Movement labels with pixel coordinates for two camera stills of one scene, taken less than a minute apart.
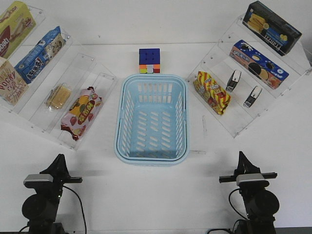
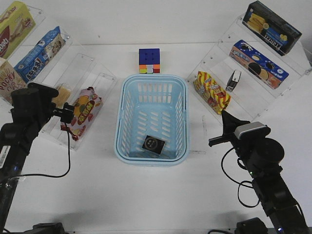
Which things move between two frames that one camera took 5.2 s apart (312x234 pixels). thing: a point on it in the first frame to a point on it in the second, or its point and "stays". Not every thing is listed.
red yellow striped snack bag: x=218 y=99 stays
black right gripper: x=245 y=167 to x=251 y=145
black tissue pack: x=253 y=96 to x=153 y=144
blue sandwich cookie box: x=263 y=68 stays
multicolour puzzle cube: x=149 y=60 stays
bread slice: x=58 y=97 stays
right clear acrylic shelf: x=243 y=76 stays
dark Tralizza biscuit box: x=261 y=24 stays
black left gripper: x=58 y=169 to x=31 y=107
